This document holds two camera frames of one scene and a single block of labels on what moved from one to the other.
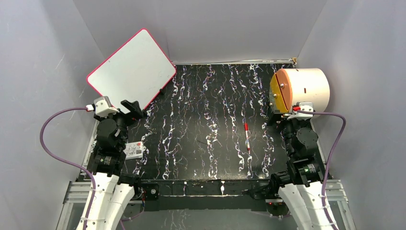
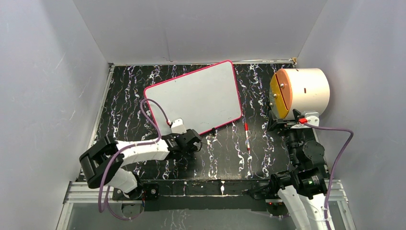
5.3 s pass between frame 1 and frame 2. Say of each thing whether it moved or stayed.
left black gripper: moved
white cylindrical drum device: stayed
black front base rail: stayed
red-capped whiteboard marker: stayed
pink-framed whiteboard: moved
